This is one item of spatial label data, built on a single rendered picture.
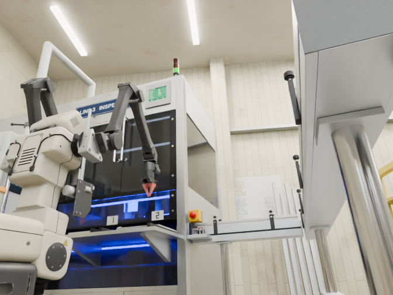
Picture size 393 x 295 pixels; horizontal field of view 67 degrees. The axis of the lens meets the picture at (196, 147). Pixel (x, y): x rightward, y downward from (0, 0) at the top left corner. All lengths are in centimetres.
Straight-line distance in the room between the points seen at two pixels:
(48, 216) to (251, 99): 563
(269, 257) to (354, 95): 515
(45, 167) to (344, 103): 114
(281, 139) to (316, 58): 580
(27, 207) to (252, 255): 455
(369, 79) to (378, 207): 17
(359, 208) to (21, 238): 85
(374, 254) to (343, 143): 16
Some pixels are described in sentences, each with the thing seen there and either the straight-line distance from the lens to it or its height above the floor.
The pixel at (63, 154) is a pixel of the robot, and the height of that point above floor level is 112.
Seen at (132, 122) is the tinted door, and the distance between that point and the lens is 239.
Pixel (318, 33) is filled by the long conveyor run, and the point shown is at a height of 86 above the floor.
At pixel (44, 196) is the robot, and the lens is 134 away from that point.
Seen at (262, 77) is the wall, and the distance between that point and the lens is 688.
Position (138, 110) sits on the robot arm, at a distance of 173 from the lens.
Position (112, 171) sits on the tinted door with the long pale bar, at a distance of 230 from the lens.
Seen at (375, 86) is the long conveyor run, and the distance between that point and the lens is 45.
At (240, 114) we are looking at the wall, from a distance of 633.
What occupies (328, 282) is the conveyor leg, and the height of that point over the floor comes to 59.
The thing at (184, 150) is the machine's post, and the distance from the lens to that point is 208.
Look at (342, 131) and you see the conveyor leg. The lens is 51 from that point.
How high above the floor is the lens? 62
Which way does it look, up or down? 24 degrees up
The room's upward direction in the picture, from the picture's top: 2 degrees counter-clockwise
